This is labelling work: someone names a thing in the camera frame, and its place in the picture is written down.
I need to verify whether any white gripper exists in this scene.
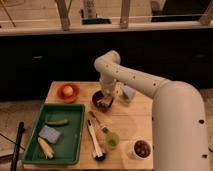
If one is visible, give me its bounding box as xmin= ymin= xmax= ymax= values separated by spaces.
xmin=100 ymin=81 xmax=116 ymax=98

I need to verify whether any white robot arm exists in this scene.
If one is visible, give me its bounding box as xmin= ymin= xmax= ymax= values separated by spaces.
xmin=94 ymin=50 xmax=210 ymax=171

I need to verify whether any purple bowl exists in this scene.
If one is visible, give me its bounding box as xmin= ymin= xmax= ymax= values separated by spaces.
xmin=92 ymin=90 xmax=114 ymax=113

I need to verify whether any orange bowl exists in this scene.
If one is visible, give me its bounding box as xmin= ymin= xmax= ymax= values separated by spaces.
xmin=57 ymin=83 xmax=80 ymax=103

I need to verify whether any peach fruit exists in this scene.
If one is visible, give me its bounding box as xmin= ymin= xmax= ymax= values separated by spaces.
xmin=62 ymin=85 xmax=74 ymax=97

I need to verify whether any metal spoon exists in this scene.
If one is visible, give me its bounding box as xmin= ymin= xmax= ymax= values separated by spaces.
xmin=87 ymin=110 xmax=110 ymax=134

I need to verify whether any green cup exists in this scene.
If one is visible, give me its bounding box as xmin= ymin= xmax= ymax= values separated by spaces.
xmin=105 ymin=132 xmax=119 ymax=149

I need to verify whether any green cucumber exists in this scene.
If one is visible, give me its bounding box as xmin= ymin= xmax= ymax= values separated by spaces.
xmin=45 ymin=119 xmax=69 ymax=126

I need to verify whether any white cup with dark contents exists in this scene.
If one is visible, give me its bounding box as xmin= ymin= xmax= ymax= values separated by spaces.
xmin=129 ymin=140 xmax=151 ymax=160

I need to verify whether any blue grey sponge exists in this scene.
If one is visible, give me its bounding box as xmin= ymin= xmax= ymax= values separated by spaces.
xmin=39 ymin=126 xmax=61 ymax=144

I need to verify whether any green plastic tray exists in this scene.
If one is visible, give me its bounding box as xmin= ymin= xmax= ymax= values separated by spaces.
xmin=23 ymin=104 xmax=85 ymax=165

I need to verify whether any yellow corn cob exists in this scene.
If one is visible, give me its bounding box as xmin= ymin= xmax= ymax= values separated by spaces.
xmin=38 ymin=137 xmax=54 ymax=159

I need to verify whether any black pole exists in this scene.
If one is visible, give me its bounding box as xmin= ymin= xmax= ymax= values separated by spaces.
xmin=10 ymin=122 xmax=25 ymax=171

